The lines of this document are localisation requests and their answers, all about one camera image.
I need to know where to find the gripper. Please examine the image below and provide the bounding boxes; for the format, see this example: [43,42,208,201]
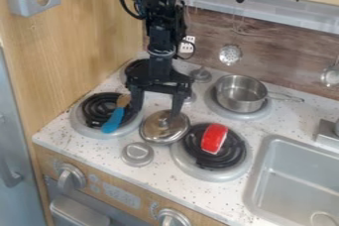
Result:
[124,55,196,119]

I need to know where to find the silver pot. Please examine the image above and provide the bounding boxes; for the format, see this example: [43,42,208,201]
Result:
[213,73,306,115]

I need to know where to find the silver lid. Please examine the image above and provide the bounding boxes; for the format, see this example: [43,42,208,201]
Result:
[137,108,192,146]

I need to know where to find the blue tool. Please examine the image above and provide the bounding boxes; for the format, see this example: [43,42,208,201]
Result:
[100,93,133,135]

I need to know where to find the red toy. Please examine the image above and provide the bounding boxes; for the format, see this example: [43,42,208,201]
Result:
[199,123,231,156]

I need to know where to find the toy stove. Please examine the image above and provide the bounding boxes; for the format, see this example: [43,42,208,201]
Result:
[67,57,276,183]

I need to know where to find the silver hanging strainer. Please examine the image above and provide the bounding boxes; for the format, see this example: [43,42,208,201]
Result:
[218,44,244,66]

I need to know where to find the grey toy fridge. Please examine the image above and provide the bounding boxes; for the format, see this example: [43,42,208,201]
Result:
[0,43,45,226]

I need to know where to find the toy sink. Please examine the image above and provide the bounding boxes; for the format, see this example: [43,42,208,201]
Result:
[241,134,339,226]

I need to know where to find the tap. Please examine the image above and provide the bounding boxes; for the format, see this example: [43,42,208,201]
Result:
[312,118,339,146]

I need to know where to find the silver hanging ladle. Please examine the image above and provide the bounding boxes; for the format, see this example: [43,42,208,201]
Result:
[318,55,339,88]

